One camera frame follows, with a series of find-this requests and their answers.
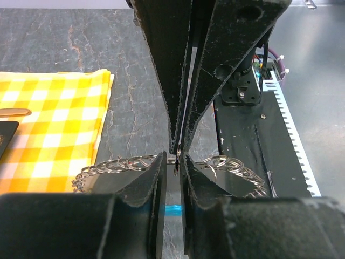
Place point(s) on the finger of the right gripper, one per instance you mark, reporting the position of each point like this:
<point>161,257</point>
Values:
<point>231,32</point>
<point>166,26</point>

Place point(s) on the orange checkered cloth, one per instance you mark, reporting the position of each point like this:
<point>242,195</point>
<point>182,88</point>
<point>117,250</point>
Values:
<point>61,135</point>

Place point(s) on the gold knife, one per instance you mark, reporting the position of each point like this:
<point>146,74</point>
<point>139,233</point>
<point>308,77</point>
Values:
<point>14,112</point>

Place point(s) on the white cable duct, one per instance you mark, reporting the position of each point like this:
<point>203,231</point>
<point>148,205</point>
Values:
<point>273,85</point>

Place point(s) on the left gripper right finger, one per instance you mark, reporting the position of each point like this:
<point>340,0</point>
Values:
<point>218,225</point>

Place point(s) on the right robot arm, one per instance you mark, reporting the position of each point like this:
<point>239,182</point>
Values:
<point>242,85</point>

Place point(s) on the black teal square plate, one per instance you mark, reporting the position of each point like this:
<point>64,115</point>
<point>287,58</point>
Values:
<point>7,131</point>

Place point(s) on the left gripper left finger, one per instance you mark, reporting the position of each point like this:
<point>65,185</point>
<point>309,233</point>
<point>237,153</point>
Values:
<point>125,224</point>

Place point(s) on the large keyring organiser with rings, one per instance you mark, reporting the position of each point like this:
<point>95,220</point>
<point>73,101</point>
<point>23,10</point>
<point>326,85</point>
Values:
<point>215,163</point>

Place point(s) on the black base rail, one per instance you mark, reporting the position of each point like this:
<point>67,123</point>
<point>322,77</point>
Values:
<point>258,136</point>

